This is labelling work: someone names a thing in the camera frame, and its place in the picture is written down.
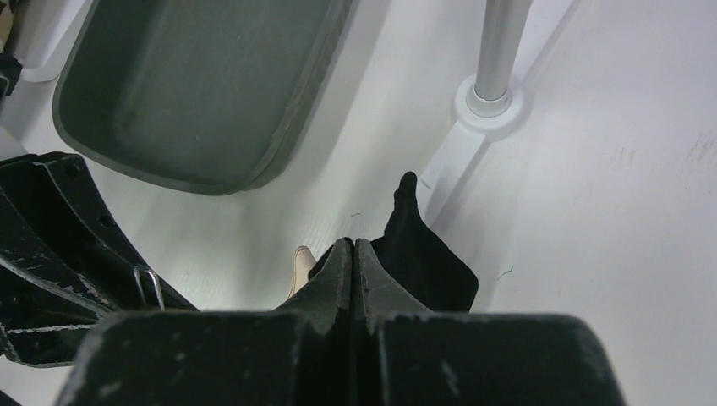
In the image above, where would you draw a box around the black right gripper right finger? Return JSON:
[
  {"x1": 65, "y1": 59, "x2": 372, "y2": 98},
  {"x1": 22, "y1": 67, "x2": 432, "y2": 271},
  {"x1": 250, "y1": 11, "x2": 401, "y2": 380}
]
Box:
[{"x1": 353, "y1": 239, "x2": 625, "y2": 405}]

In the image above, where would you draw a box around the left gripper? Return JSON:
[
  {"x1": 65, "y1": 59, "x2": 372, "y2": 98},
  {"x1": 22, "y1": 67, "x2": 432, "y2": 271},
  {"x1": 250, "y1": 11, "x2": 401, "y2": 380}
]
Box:
[{"x1": 1, "y1": 152, "x2": 192, "y2": 368}]

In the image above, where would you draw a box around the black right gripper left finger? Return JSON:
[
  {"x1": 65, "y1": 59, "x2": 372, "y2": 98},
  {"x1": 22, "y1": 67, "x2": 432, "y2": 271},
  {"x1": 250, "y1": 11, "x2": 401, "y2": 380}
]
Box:
[{"x1": 57, "y1": 239, "x2": 353, "y2": 405}]

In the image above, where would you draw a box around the black underwear white waistband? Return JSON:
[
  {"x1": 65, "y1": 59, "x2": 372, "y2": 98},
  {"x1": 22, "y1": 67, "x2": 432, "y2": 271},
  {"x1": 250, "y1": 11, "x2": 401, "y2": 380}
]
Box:
[{"x1": 287, "y1": 171, "x2": 480, "y2": 314}]

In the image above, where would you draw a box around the grey plastic basin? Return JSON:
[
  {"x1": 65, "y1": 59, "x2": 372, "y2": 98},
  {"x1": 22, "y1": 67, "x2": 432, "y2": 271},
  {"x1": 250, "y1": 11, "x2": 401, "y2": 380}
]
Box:
[{"x1": 52, "y1": 1, "x2": 352, "y2": 195}]

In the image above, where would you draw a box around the white left pole base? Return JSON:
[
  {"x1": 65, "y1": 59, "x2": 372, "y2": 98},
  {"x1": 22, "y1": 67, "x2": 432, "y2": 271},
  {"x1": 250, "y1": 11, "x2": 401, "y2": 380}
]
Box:
[{"x1": 14, "y1": 0, "x2": 92, "y2": 83}]

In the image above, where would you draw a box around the white pole base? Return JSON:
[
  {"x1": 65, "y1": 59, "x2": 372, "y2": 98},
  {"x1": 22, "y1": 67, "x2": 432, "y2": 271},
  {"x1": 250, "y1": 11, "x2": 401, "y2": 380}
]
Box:
[
  {"x1": 416, "y1": 76, "x2": 527, "y2": 226},
  {"x1": 14, "y1": 0, "x2": 92, "y2": 83}
]

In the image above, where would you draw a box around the white right pole base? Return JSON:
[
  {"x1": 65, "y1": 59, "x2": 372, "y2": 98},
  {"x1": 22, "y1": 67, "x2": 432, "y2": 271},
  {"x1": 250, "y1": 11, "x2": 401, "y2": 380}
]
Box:
[{"x1": 416, "y1": 76, "x2": 527, "y2": 226}]

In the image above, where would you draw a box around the right metal rack pole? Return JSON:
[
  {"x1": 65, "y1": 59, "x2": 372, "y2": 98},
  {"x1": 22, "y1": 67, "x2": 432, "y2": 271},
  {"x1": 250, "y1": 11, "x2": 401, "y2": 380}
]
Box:
[{"x1": 467, "y1": 0, "x2": 531, "y2": 118}]

